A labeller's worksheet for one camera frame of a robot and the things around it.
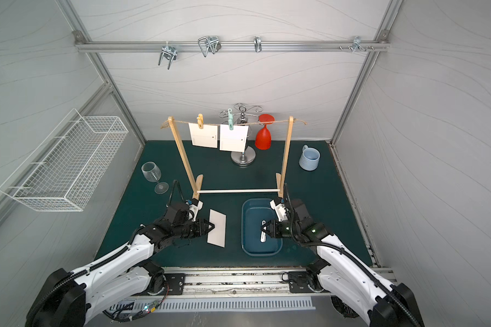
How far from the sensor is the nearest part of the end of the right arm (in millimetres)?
632

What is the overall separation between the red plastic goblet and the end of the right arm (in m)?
0.40

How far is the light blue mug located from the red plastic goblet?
202 millimetres

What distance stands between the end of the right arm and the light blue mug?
420 millimetres
